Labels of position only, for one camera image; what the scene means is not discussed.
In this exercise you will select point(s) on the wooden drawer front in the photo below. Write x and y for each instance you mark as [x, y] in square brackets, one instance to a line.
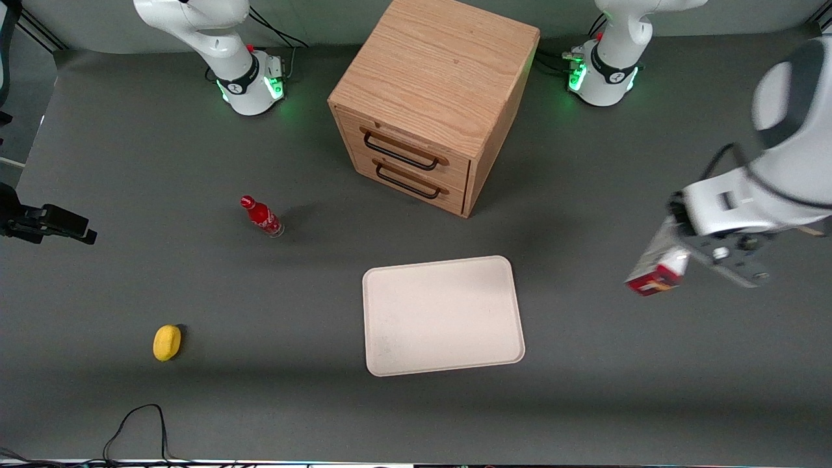
[455, 170]
[455, 200]

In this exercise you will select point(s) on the grey table cover sheet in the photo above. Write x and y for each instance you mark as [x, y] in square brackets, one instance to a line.
[585, 403]

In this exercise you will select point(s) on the yellow lemon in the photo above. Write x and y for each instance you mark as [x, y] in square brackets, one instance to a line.
[166, 342]

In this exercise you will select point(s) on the white rectangular tray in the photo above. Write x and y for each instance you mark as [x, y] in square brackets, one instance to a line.
[442, 315]

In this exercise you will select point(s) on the red cookie box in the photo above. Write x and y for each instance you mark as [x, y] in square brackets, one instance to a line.
[656, 276]

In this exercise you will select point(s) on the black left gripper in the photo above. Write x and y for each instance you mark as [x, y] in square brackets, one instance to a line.
[676, 212]

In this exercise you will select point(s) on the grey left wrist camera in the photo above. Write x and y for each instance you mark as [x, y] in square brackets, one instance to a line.
[734, 260]

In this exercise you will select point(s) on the red cola bottle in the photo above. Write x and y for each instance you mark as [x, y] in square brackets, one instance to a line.
[261, 216]

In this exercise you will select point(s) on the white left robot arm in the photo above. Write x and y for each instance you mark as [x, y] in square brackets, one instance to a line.
[793, 175]

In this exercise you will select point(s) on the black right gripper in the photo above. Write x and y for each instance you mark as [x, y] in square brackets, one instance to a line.
[9, 210]

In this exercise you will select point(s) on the wooden drawer cabinet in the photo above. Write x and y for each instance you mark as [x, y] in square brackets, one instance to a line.
[442, 71]

